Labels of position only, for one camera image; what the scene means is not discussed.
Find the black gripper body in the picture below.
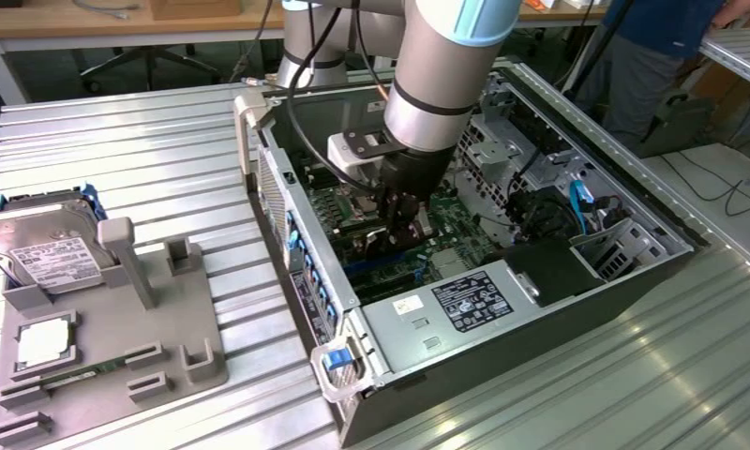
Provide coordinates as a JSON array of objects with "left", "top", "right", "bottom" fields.
[{"left": 374, "top": 142, "right": 458, "bottom": 203}]

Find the CPU socket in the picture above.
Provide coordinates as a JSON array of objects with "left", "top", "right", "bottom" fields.
[{"left": 343, "top": 190, "right": 383, "bottom": 221}]

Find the green motherboard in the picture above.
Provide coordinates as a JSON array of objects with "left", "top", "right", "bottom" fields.
[{"left": 298, "top": 149, "right": 507, "bottom": 306}]

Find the silver chipset heatsink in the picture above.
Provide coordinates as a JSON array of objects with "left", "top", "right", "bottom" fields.
[{"left": 430, "top": 247, "right": 477, "bottom": 277}]

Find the metal disk bay cage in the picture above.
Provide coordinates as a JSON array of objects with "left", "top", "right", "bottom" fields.
[{"left": 455, "top": 77, "right": 577, "bottom": 198}]

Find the black expansion slot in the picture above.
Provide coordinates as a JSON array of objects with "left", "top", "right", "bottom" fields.
[{"left": 353, "top": 271, "right": 417, "bottom": 301}]

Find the black plastic air shroud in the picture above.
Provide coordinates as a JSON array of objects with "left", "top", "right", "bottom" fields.
[{"left": 478, "top": 236, "right": 606, "bottom": 308}]

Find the grey power supply unit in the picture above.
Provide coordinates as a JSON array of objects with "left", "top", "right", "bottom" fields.
[{"left": 355, "top": 260, "right": 542, "bottom": 379}]

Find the black open PC case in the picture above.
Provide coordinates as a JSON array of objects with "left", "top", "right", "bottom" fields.
[{"left": 233, "top": 55, "right": 711, "bottom": 449}]

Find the grey box device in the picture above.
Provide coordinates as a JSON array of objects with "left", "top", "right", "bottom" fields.
[{"left": 636, "top": 92, "right": 715, "bottom": 159}]

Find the person in blue shirt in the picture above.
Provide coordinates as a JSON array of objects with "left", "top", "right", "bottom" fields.
[{"left": 571, "top": 0, "right": 736, "bottom": 147}]

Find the blue disk caddy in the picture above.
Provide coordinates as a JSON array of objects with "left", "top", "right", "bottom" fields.
[{"left": 0, "top": 182, "right": 111, "bottom": 226}]

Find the black office chair base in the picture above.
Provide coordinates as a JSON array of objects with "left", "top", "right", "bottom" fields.
[{"left": 77, "top": 44, "right": 221, "bottom": 95}]

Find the brown cardboard box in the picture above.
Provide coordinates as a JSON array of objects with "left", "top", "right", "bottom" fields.
[{"left": 149, "top": 0, "right": 239, "bottom": 21}]

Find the grey parts rack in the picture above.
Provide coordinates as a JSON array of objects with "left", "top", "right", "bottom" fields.
[{"left": 0, "top": 217, "right": 230, "bottom": 446}]

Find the silver hard disk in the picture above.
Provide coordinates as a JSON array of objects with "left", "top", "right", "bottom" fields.
[{"left": 0, "top": 199, "right": 117, "bottom": 294}]

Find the loose green RAM stick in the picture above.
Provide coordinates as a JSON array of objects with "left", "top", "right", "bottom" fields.
[{"left": 39, "top": 355, "right": 131, "bottom": 390}]

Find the silver CPU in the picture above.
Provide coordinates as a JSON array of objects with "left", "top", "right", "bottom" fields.
[{"left": 14, "top": 322, "right": 75, "bottom": 367}]

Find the wooden desk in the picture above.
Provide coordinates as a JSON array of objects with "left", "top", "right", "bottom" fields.
[{"left": 0, "top": 0, "right": 607, "bottom": 55}]

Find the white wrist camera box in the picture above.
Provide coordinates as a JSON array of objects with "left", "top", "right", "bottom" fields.
[{"left": 326, "top": 129, "right": 407, "bottom": 187}]

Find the black power wire bundle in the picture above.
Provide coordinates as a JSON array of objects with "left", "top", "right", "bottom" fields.
[{"left": 505, "top": 185, "right": 577, "bottom": 245}]

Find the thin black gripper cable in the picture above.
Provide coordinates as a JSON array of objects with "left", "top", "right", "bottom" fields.
[{"left": 351, "top": 0, "right": 390, "bottom": 100}]

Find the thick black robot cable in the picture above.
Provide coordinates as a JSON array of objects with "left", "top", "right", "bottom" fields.
[{"left": 285, "top": 0, "right": 382, "bottom": 194}]

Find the blue data wire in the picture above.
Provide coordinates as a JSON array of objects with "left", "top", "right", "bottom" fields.
[{"left": 571, "top": 179, "right": 596, "bottom": 235}]

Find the silver drive bracket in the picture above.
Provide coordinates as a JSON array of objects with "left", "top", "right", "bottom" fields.
[{"left": 567, "top": 217, "right": 663, "bottom": 282}]

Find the cable with metal plug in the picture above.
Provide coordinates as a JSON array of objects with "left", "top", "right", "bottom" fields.
[{"left": 227, "top": 0, "right": 274, "bottom": 89}]

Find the black cable on side table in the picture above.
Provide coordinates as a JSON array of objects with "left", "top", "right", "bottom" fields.
[{"left": 659, "top": 152, "right": 750, "bottom": 218}]

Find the grey network cable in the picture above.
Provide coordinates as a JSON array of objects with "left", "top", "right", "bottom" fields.
[{"left": 70, "top": 0, "right": 143, "bottom": 21}]

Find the aluminium profile frame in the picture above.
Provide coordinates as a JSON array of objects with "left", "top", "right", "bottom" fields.
[{"left": 699, "top": 27, "right": 750, "bottom": 98}]

